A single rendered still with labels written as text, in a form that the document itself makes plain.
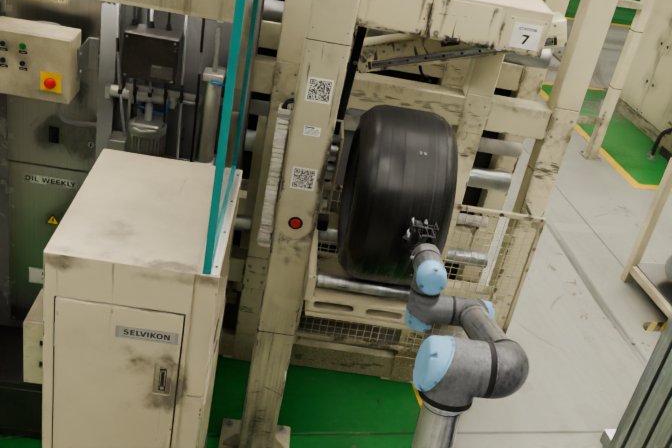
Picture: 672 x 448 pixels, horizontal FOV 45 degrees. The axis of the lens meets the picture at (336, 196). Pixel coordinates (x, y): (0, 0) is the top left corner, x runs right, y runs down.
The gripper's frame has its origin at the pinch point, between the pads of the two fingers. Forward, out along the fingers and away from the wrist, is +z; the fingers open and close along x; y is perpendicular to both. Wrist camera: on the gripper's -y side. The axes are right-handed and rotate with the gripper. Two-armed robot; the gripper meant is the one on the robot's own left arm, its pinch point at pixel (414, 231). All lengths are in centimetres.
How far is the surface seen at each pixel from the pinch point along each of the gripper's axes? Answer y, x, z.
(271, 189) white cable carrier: -2.9, 42.0, 22.2
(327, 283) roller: -29.3, 20.0, 16.7
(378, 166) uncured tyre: 14.9, 13.0, 7.5
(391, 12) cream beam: 54, 14, 40
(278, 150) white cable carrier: 10.5, 41.8, 20.6
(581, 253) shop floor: -94, -150, 230
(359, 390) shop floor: -112, -9, 83
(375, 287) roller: -28.4, 4.7, 17.0
